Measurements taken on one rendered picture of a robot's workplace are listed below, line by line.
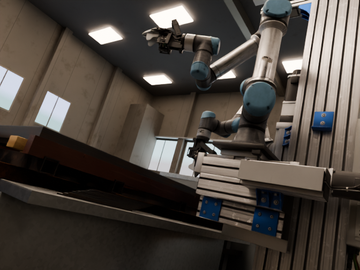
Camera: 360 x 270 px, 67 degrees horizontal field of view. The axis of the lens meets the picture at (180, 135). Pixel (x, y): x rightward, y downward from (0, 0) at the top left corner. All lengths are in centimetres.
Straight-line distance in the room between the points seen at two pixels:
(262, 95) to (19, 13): 1055
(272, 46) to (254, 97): 25
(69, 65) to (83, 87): 100
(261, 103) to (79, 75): 1102
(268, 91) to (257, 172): 31
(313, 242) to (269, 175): 36
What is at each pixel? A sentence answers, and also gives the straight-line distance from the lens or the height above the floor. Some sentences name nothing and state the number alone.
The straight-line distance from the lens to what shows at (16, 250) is 94.
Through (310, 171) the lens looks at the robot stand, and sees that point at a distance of 92.
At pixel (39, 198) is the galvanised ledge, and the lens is 74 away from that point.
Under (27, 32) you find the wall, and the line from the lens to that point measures 1119.
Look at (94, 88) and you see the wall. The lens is 1219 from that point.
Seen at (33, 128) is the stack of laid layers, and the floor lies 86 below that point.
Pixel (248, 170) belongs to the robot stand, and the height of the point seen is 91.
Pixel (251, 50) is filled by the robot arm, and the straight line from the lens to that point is 138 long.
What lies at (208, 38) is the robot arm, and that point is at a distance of 125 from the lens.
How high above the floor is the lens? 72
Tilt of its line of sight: 15 degrees up
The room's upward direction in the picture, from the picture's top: 15 degrees clockwise
